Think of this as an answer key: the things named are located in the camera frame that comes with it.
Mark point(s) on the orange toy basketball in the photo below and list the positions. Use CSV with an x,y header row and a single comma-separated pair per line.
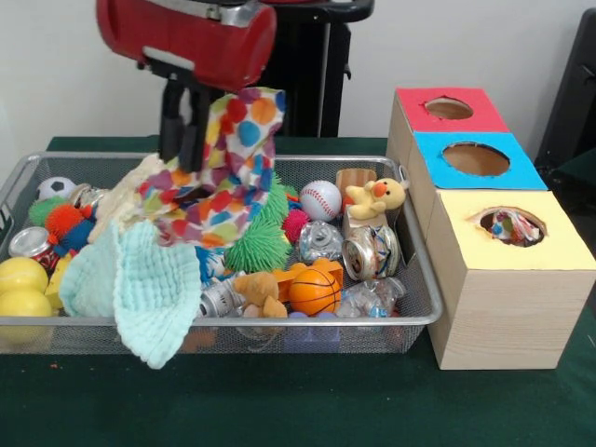
x,y
314,291

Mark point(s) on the black stand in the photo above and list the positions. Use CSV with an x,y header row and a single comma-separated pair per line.
x,y
572,93

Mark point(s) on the small soccer ball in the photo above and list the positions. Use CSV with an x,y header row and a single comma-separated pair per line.
x,y
56,187

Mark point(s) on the mint waffle cloth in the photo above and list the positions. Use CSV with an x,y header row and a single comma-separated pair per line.
x,y
153,288

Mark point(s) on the white cloth small colourful shapes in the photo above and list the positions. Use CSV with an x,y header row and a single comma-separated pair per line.
x,y
510,228

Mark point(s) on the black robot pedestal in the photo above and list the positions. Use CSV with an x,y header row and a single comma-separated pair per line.
x,y
316,70

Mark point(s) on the shallow clear mesh bin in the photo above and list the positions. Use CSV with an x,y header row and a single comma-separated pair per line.
x,y
410,335

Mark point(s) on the cream waffle cloth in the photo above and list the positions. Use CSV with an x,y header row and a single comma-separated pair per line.
x,y
125,195

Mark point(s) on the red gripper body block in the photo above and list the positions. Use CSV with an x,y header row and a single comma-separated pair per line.
x,y
209,46

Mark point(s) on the white toy baseball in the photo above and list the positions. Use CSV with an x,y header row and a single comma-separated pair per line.
x,y
321,200

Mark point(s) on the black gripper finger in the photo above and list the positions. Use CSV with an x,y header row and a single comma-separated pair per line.
x,y
171,121
195,139

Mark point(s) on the open tin can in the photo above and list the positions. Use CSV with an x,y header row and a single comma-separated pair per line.
x,y
372,253

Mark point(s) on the wooden box three holes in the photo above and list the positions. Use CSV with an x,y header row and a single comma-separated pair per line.
x,y
507,316

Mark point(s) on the yellow plush duck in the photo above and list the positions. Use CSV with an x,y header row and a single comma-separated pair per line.
x,y
377,195

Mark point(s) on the dark green table cloth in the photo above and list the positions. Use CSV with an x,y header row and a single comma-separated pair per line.
x,y
577,165
279,410

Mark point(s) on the yellow tennis ball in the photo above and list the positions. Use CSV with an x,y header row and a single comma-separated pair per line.
x,y
21,277

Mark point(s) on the smooth yellow ball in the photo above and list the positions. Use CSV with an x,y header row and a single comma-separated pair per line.
x,y
23,305

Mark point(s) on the white cloth round dots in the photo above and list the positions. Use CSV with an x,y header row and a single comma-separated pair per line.
x,y
242,135

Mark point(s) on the small red soda can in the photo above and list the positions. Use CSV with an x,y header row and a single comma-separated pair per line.
x,y
28,242

